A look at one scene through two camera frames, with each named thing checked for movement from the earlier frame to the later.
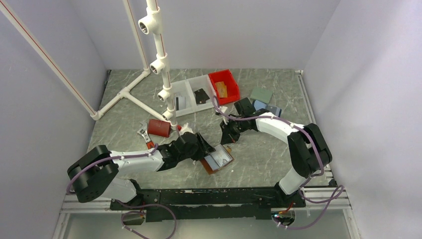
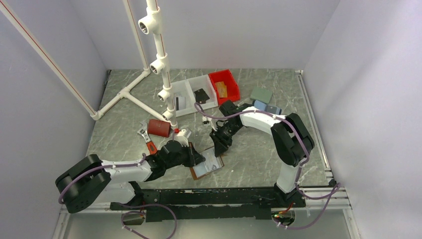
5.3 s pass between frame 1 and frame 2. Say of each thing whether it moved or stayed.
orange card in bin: stayed
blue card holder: stayed
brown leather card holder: moved
